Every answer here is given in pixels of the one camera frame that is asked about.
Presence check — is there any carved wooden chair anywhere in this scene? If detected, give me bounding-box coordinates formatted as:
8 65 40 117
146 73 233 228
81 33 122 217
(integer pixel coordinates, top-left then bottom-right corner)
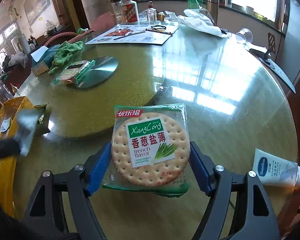
266 31 277 55

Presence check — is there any grey refrigerator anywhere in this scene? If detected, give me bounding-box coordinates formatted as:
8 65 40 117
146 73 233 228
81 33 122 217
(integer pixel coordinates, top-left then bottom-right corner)
281 0 300 85

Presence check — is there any round cracker packet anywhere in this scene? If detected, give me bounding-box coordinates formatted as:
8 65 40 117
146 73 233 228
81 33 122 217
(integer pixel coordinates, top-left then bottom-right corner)
101 103 192 197

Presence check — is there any green cloth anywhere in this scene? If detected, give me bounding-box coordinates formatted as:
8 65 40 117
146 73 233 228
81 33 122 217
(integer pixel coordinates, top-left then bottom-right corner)
48 41 84 74

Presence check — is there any clear green-edged biscuit packet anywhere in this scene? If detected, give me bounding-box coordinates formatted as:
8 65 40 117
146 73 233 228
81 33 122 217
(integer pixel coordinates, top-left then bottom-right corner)
53 60 95 87

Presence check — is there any small glass bottle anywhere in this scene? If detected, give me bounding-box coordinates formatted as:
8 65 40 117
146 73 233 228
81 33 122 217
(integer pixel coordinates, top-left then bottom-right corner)
146 2 157 22

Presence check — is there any printed menu sheet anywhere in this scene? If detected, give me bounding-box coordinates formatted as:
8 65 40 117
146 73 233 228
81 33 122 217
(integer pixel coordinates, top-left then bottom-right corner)
85 24 179 45

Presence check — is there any white liquor bottle red label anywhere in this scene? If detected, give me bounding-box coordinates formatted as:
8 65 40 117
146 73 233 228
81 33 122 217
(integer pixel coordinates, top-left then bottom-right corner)
122 0 140 23

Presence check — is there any clear bottle with black cap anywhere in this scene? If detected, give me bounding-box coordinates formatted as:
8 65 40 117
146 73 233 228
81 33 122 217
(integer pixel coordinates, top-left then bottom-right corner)
111 0 125 25

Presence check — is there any large yellow snack bag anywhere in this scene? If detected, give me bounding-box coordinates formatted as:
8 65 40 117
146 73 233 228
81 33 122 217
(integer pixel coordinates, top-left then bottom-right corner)
0 96 52 219

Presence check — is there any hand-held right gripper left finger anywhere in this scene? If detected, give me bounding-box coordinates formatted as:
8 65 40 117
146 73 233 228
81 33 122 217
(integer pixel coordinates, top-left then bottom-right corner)
22 142 113 240

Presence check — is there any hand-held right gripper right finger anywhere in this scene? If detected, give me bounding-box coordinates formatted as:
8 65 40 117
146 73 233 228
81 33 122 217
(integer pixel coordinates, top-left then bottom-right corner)
189 141 282 240

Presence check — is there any stainless steel cup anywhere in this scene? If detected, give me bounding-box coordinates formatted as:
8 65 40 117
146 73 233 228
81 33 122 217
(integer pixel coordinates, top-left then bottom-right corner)
206 0 220 23

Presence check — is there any black phone stand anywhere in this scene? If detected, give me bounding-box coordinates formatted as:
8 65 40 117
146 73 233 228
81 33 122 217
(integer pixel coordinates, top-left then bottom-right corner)
259 47 278 69

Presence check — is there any round metal disc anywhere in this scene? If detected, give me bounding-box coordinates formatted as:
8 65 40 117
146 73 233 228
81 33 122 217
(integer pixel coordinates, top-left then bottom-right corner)
76 57 119 89

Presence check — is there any pink chair back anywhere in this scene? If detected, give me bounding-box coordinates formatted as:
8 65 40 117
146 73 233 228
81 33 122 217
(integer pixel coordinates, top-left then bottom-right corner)
91 12 115 30

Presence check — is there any clear plastic container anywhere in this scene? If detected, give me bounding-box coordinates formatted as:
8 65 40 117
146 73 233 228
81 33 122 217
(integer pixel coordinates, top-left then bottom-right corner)
0 80 15 105

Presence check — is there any clear drinking glass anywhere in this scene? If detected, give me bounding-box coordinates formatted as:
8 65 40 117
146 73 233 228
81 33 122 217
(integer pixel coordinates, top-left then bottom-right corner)
236 28 254 45

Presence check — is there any framed wall painting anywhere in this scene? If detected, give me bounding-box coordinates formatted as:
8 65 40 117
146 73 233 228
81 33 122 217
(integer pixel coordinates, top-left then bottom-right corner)
22 0 52 27

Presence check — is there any white plastic bag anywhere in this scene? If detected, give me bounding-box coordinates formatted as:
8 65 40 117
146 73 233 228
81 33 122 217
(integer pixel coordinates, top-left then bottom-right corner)
176 9 223 38

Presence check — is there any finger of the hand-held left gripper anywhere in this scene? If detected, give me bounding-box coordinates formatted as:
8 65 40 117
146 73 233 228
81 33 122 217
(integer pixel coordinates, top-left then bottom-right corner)
0 140 21 160

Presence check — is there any teal tissue box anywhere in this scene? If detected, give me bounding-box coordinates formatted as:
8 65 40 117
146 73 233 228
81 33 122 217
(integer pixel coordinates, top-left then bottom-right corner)
30 45 57 77

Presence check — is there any dark pen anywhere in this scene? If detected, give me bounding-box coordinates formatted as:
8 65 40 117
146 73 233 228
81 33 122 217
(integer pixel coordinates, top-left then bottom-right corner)
113 31 146 40

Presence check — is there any white lotion tube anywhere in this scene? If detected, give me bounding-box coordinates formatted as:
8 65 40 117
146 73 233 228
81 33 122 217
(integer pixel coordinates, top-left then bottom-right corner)
252 148 300 187

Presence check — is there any white kettle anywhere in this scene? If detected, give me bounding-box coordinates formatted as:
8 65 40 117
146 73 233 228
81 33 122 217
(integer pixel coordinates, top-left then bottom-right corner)
17 34 30 54

